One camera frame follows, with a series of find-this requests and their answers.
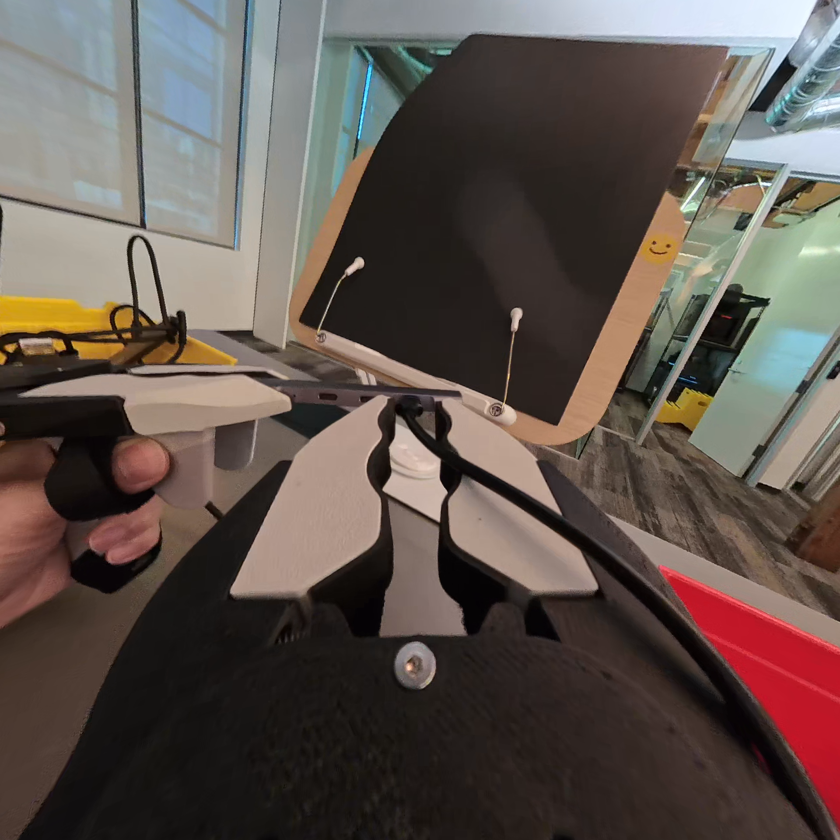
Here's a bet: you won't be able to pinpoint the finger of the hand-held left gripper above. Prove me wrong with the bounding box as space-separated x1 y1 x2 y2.
126 364 286 385
18 373 294 435

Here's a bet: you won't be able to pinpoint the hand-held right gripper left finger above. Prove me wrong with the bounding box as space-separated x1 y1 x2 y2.
230 395 396 601

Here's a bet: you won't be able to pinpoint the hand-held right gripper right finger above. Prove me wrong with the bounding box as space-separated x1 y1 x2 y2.
434 399 601 599

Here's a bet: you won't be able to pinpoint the black usb-c cable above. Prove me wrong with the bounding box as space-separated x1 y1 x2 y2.
395 395 840 840

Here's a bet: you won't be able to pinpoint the bundle of black cables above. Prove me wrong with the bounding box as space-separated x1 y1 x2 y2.
0 234 191 368

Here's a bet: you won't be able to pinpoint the yellow plastic bin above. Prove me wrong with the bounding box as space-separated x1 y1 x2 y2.
0 295 238 368

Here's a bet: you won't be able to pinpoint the grey usb hub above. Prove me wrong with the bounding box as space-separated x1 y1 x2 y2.
266 379 463 408

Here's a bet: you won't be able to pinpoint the red plastic bin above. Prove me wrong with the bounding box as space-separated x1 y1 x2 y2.
659 566 840 788

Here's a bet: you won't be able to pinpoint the person's left hand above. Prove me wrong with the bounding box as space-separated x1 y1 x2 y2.
0 436 173 631

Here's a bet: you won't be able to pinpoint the black shelf rack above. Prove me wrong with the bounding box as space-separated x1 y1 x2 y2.
646 282 772 408

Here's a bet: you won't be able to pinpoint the large window with blinds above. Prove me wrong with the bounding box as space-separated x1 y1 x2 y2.
0 0 253 249

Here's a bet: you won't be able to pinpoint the wooden board with black panel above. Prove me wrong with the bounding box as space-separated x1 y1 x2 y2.
289 34 731 447

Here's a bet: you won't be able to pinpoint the silver ventilation ducts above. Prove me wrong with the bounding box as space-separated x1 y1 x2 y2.
764 0 840 132

